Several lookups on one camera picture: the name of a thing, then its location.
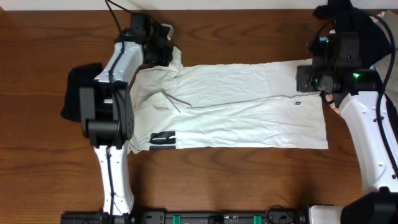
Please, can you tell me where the white shirt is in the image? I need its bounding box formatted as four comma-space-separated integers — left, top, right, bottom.
127, 49, 328, 153

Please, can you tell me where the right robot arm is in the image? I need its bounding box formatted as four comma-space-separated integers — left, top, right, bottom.
296, 65, 397, 223

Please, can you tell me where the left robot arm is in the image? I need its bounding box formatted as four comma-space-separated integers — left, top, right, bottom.
79, 24, 174, 220

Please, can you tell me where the dark navy garment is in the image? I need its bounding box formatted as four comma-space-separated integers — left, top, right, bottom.
312, 0, 398, 144

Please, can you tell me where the grey garment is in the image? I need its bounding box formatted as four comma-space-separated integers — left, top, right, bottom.
371, 9, 398, 91

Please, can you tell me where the black folded garment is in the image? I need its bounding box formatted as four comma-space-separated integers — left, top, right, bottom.
60, 62, 103, 123

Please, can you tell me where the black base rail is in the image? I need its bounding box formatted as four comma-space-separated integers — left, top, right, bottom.
60, 205, 309, 224

